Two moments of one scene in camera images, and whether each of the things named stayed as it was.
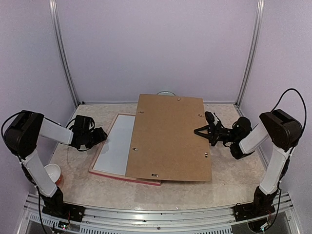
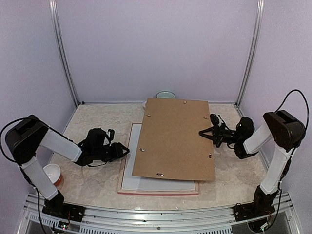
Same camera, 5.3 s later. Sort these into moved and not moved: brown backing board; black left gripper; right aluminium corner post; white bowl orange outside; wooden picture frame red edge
Moved: wooden picture frame red edge; black left gripper
Not moved: right aluminium corner post; brown backing board; white bowl orange outside
